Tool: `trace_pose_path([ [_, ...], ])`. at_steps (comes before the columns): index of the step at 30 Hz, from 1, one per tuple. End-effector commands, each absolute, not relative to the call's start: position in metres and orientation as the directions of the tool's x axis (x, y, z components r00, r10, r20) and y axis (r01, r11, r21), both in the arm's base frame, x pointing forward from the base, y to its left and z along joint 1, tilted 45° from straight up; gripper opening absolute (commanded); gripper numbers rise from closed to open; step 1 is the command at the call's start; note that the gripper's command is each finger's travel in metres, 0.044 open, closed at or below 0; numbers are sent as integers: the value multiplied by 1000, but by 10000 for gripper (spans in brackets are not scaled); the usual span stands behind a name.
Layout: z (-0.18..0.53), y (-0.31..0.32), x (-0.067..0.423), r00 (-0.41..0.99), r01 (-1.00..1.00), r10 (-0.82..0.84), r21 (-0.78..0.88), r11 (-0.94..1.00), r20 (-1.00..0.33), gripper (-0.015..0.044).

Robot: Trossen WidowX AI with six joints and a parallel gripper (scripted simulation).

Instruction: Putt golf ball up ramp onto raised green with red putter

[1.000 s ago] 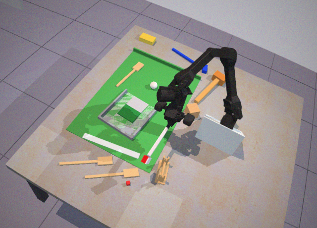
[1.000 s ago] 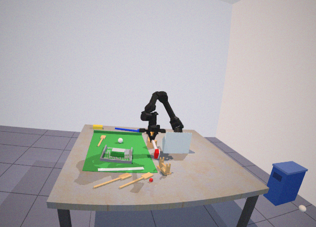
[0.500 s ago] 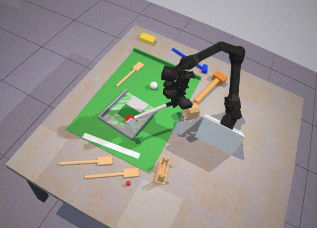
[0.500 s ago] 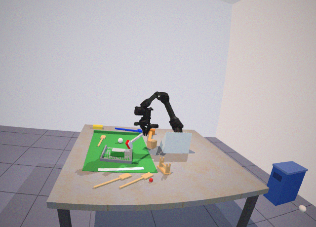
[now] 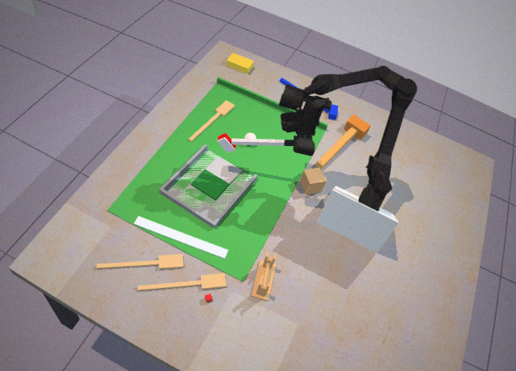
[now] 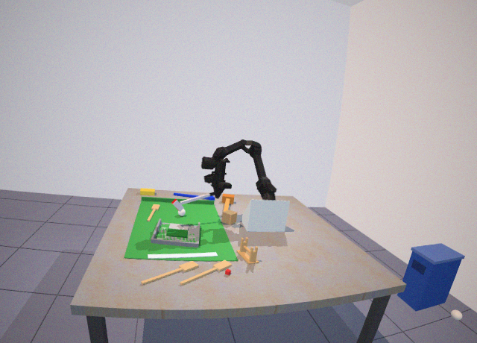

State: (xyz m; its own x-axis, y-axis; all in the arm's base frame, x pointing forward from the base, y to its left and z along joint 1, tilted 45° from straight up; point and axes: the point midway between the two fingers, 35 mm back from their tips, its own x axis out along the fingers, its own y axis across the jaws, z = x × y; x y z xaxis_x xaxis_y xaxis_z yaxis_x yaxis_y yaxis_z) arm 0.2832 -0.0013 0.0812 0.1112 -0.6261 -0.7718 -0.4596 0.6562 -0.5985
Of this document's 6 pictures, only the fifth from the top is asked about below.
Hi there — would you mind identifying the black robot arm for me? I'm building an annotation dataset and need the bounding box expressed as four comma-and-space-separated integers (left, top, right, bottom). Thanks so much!
279, 65, 417, 211

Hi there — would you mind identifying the white flat bar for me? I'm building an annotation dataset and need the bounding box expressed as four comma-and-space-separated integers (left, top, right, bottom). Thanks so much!
134, 216, 228, 259

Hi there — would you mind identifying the yellow rectangular block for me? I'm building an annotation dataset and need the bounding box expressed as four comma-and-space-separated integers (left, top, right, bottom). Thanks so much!
227, 53, 254, 73

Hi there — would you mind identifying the green putting mat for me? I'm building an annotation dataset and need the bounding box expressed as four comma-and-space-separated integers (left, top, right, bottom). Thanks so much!
108, 83, 312, 282

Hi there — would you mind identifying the orange cube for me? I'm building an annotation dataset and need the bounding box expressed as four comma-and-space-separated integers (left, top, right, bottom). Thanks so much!
300, 168, 327, 194

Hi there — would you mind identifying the blue golf putter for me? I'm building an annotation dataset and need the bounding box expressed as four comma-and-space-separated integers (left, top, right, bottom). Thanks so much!
280, 78, 338, 120

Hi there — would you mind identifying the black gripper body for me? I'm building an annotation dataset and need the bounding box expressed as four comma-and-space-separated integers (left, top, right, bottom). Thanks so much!
293, 109, 319, 156

